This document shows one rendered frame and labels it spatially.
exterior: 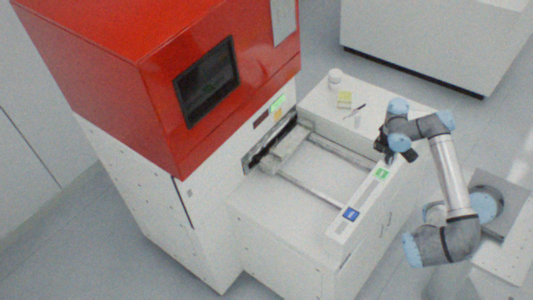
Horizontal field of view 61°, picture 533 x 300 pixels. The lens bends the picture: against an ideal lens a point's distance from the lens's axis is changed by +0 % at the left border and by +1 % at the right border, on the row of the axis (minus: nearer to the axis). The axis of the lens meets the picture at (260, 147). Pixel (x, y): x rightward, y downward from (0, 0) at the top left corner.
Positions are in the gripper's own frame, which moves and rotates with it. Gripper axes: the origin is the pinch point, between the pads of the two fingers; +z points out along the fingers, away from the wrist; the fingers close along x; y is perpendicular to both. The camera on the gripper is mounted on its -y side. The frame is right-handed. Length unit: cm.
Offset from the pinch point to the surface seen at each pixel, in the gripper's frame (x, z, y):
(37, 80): 64, 25, 205
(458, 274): -13, 68, -42
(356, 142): -17.0, 22.0, 26.7
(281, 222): 38, 29, 28
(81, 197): 86, 118, 190
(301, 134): -5, 25, 53
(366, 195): 9.4, 15.2, 3.0
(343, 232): 30.6, 14.3, -0.3
